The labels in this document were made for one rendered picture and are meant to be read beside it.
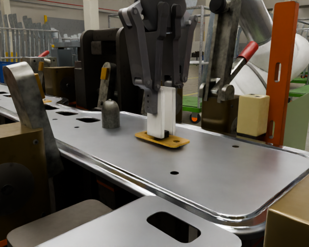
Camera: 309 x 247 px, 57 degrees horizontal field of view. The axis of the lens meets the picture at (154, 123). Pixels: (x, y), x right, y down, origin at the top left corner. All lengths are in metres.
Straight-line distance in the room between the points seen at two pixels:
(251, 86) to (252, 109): 0.67
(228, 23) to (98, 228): 0.39
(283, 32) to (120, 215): 0.35
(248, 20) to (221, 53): 0.56
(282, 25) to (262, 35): 0.63
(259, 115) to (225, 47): 0.13
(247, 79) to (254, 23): 0.20
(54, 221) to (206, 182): 0.15
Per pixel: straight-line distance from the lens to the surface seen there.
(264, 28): 1.10
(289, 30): 0.47
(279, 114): 0.48
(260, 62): 1.13
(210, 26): 4.84
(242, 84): 1.12
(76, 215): 0.29
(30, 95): 0.35
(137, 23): 0.36
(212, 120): 0.52
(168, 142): 0.40
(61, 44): 1.23
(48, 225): 0.29
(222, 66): 0.51
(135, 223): 0.24
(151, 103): 0.39
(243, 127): 0.47
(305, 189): 0.17
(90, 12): 4.58
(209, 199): 0.27
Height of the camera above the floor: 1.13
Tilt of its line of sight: 14 degrees down
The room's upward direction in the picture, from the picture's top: straight up
